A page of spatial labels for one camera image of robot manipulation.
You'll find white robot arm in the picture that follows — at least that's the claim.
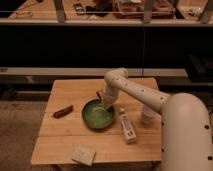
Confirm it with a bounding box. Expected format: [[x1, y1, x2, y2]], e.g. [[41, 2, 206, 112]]
[[103, 68, 213, 171]]

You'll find brown sausage toy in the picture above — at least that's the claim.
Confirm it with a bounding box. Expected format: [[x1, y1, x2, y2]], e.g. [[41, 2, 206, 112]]
[[53, 105, 73, 119]]

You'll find red tray on shelf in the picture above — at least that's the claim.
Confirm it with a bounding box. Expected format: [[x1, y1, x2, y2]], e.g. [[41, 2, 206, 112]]
[[112, 0, 175, 18]]

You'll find white plastic cup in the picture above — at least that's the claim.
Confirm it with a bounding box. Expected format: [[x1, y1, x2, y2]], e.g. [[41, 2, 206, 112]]
[[141, 105, 157, 124]]

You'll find green ceramic bowl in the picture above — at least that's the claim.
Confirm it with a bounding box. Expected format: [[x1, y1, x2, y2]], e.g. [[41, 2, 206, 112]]
[[82, 99, 115, 130]]

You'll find white tube with cap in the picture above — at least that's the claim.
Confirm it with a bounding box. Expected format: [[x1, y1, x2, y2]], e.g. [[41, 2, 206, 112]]
[[119, 108, 137, 144]]

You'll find wooden table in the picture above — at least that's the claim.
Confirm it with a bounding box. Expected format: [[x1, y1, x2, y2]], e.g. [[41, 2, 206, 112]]
[[31, 79, 161, 165]]

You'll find beige sponge block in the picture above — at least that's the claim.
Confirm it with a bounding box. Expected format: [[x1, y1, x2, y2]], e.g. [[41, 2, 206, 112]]
[[71, 146, 96, 166]]

